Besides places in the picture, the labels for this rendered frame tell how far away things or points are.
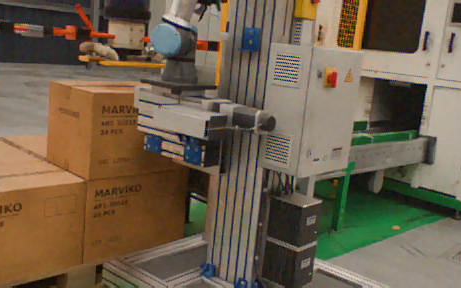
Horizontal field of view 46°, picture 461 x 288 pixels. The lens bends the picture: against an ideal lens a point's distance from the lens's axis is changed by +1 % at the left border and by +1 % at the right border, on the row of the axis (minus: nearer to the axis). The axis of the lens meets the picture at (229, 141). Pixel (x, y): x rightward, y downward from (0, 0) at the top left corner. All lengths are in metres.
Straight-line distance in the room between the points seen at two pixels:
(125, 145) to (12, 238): 0.63
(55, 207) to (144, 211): 0.48
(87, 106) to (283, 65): 0.94
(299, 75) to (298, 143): 0.24
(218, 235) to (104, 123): 0.71
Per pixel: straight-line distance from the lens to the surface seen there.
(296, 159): 1.98
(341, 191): 3.77
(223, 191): 2.28
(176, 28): 2.04
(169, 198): 2.84
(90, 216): 2.59
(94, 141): 2.49
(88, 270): 2.69
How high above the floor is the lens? 1.23
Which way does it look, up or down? 11 degrees down
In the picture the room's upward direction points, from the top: 6 degrees clockwise
